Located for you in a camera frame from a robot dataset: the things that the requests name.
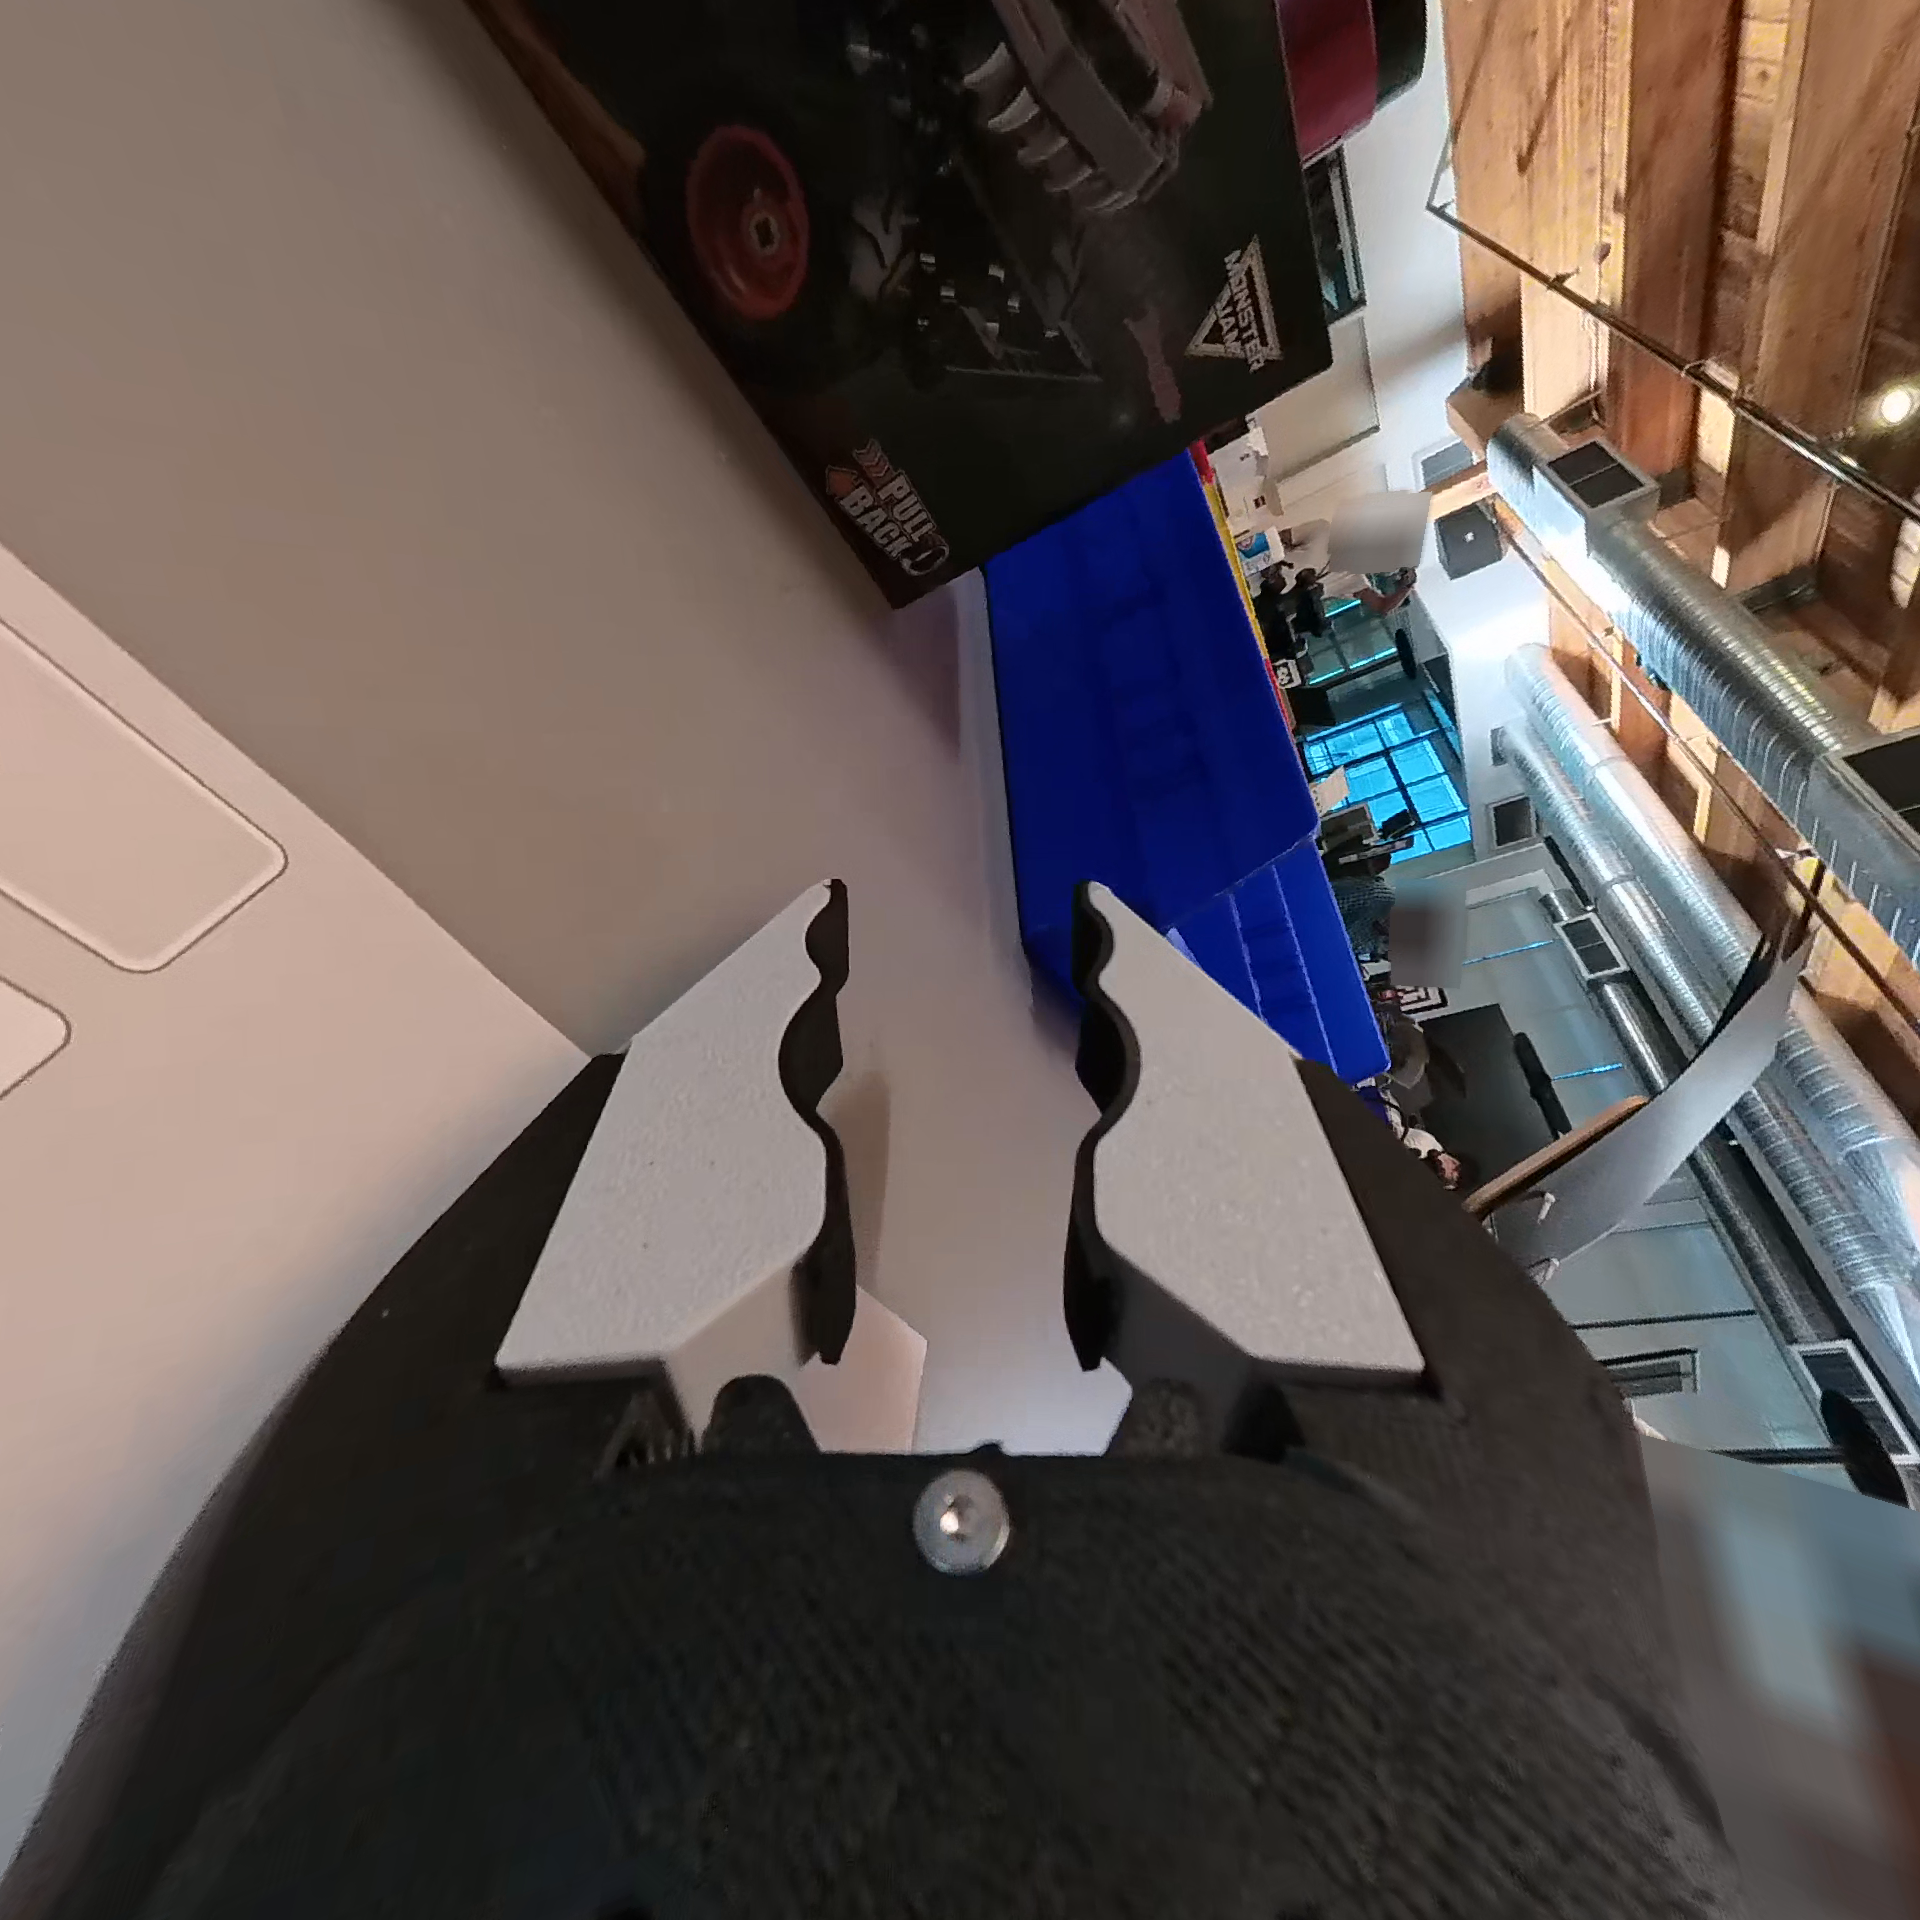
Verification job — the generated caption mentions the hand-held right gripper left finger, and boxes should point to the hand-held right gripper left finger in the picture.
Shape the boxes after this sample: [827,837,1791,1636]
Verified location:
[491,880,860,1389]

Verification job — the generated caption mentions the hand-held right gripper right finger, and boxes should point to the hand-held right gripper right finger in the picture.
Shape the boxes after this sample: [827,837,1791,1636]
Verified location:
[1058,880,1431,1397]

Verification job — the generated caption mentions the blue plastic bin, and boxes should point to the blue plastic bin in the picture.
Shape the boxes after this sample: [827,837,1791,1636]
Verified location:
[1170,843,1394,1087]
[980,448,1326,1013]

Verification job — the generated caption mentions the white moulded tray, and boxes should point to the white moulded tray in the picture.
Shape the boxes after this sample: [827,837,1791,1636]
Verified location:
[0,547,602,1787]

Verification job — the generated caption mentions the black toy truck box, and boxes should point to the black toy truck box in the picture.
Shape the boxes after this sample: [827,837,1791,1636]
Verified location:
[464,0,1336,609]

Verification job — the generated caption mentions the red and black container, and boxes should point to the red and black container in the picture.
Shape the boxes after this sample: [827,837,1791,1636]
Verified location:
[1275,0,1444,168]

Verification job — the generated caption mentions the grey curved strap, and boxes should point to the grey curved strap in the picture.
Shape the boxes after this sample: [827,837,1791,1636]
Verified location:
[1477,912,1826,1280]

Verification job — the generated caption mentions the silver ventilation duct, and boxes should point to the silver ventilation duct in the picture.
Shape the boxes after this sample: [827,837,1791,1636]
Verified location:
[1498,643,1920,1328]
[1480,415,1920,969]

